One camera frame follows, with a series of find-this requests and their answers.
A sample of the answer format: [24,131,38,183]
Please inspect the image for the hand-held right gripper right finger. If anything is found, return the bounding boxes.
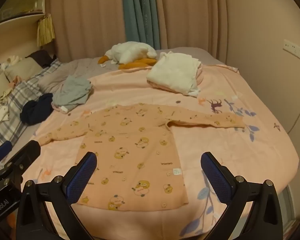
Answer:
[200,151,283,240]

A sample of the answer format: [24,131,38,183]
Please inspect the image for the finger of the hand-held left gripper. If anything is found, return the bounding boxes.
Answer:
[0,141,13,166]
[0,140,41,184]

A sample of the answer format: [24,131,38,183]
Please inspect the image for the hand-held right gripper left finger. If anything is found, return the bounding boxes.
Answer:
[16,151,98,240]

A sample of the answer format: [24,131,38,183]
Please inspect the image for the pink cartoon-print baby shirt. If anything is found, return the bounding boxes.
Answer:
[36,103,246,212]

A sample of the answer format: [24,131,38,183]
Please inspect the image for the pink animal-print bedsheet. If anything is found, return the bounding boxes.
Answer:
[27,64,299,240]

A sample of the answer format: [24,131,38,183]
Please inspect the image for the navy garment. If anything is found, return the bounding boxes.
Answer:
[20,93,54,125]

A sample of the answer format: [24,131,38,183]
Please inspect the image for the grey plaid quilt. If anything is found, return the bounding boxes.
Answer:
[0,59,63,153]

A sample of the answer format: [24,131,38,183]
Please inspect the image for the light pink small garment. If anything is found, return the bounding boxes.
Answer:
[52,104,74,115]

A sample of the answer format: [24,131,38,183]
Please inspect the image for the grey garment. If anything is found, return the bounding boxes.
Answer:
[51,75,93,113]

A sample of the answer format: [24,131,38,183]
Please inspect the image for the white patterned cloth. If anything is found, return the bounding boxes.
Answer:
[0,55,23,80]

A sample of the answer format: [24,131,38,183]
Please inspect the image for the dark brown cloth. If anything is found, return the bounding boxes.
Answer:
[25,49,57,68]

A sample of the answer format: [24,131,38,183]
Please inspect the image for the grey bed sheet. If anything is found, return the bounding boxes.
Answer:
[37,47,217,95]

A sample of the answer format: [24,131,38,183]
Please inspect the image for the pink folded garment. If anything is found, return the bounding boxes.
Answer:
[148,79,183,94]

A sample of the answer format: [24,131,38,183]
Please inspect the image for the white folded garment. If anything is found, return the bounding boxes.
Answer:
[146,51,203,98]

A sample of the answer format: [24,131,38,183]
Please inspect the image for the yellow tasselled cloth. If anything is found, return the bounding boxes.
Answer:
[37,14,55,47]

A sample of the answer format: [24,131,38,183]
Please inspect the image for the white goose plush toy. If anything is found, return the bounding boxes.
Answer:
[98,41,158,70]

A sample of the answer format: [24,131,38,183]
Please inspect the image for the beige curtain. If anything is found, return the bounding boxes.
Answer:
[152,0,227,58]
[46,0,127,63]

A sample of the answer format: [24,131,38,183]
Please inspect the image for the teal curtain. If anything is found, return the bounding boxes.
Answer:
[121,0,161,51]

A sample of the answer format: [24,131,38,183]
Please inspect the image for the beige wall cabinet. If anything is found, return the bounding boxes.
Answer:
[0,0,47,32]

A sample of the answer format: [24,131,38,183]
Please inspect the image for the white wall power strip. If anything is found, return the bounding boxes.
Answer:
[283,39,300,64]

